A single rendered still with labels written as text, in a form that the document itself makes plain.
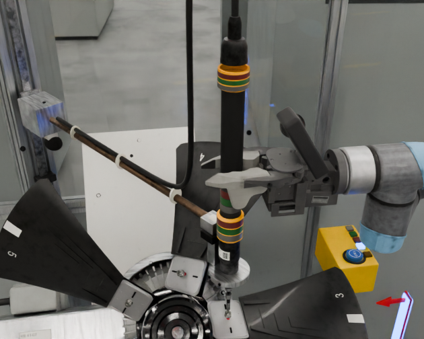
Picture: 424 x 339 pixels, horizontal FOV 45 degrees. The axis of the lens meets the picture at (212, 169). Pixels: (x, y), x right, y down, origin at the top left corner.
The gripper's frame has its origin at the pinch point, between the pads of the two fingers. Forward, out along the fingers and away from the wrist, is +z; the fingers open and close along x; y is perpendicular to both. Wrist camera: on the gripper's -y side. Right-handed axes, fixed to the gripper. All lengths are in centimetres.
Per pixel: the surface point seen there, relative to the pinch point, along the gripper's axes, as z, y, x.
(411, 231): -85, 76, 70
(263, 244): -29, 75, 70
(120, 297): 15.9, 27.8, 3.9
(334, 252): -35, 43, 27
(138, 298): 12.7, 26.9, 2.2
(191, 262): 2.7, 23.4, 6.3
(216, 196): -2.9, 13.9, 13.2
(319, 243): -34, 46, 35
